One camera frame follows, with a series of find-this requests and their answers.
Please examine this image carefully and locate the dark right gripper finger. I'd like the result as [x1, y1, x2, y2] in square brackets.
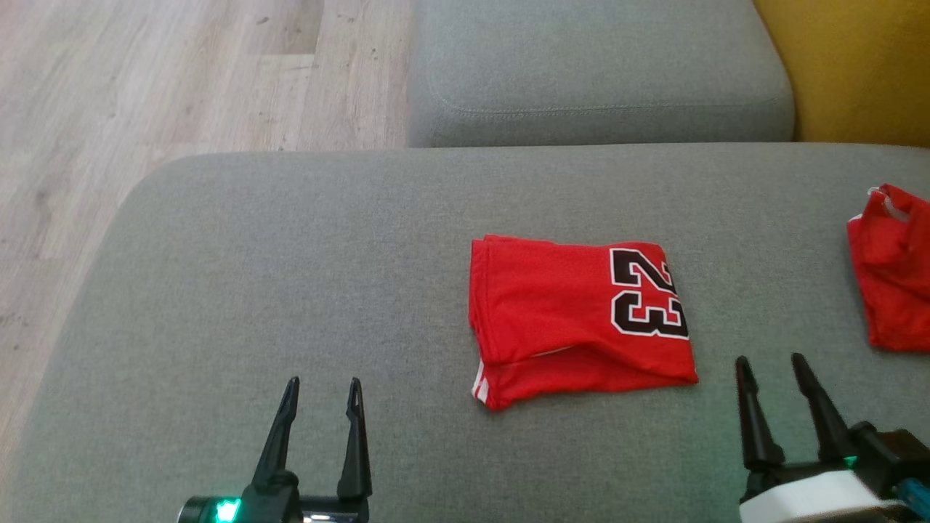
[790, 352, 857, 466]
[734, 355, 787, 473]

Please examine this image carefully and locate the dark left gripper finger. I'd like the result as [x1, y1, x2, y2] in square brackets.
[336, 377, 373, 502]
[251, 376, 302, 487]

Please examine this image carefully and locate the red basketball jersey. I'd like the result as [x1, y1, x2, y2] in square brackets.
[469, 234, 700, 413]

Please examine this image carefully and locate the red garment with white patches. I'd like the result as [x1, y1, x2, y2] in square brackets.
[846, 183, 930, 354]

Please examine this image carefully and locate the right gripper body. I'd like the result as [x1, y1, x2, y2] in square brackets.
[739, 454, 905, 523]

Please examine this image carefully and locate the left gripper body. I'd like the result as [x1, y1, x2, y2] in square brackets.
[178, 496, 371, 523]

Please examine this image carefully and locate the teal cable plug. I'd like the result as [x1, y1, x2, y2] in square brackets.
[897, 477, 930, 513]

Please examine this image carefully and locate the grey fabric sofa seat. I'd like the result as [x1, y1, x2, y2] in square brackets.
[0, 142, 930, 523]

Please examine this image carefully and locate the grey sofa back cushion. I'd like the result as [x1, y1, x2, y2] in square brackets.
[407, 0, 796, 150]

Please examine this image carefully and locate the yellow cushion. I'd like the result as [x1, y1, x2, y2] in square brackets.
[752, 0, 930, 150]

